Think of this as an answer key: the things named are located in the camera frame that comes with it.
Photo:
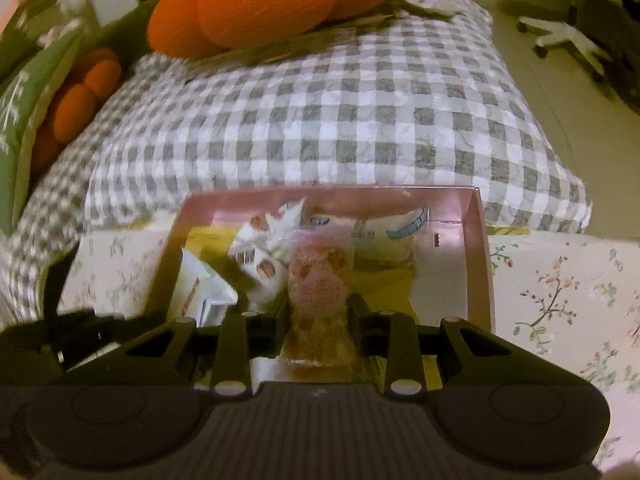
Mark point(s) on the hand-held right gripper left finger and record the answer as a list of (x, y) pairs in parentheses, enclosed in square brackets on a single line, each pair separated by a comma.
[(277, 332)]

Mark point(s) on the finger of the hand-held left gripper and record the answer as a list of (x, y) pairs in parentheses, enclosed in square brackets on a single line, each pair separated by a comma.
[(115, 322)]

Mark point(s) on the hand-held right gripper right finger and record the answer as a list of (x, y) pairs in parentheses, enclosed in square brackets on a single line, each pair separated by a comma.
[(357, 322)]

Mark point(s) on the clear pink floral snack packet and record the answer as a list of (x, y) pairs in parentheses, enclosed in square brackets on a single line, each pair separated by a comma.
[(317, 285)]

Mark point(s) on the white text-printed snack packet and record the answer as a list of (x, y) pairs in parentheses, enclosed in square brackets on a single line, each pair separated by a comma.
[(200, 285)]

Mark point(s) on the white triangular packet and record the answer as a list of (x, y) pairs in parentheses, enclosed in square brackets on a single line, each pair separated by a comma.
[(265, 240)]

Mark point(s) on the white packet with blue band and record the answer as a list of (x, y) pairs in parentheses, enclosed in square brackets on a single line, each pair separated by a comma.
[(395, 232)]

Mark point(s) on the silver box with pink inside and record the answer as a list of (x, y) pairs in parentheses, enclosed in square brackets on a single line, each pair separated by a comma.
[(465, 260)]

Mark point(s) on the yellow snack packet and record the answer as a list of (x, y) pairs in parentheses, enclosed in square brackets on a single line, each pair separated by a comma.
[(210, 240), (390, 280)]

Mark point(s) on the grey checked blanket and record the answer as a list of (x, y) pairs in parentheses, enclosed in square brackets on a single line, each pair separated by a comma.
[(55, 200)]

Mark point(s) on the floral bed sheet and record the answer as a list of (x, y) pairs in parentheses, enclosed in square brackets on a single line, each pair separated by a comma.
[(550, 285)]

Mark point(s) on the grey checked pillow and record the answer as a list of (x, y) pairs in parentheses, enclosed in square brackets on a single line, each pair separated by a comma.
[(325, 125)]

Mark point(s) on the small orange cushion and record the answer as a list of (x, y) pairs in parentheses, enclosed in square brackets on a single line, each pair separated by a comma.
[(75, 100)]

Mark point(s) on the green pillow with white print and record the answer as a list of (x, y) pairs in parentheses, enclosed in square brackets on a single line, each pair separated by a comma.
[(25, 110)]

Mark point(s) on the large orange cushion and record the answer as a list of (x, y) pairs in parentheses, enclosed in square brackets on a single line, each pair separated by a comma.
[(260, 0)]

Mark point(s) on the white office chair base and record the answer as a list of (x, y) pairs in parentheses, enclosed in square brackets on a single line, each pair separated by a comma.
[(565, 40)]

